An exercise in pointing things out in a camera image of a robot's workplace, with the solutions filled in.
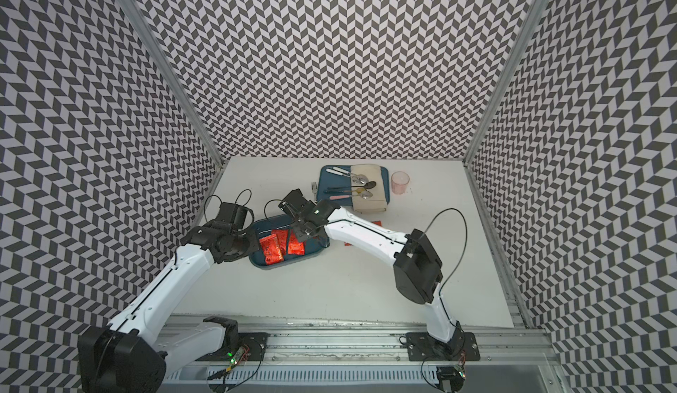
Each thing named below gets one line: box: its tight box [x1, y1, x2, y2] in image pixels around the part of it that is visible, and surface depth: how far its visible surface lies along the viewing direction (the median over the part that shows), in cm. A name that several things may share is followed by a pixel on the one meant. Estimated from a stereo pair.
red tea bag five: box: [271, 229, 289, 257], surface depth 86 cm
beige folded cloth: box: [350, 163, 388, 213], surface depth 111 cm
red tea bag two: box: [287, 233, 306, 256], surface depth 86 cm
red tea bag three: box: [259, 233, 284, 266], surface depth 84 cm
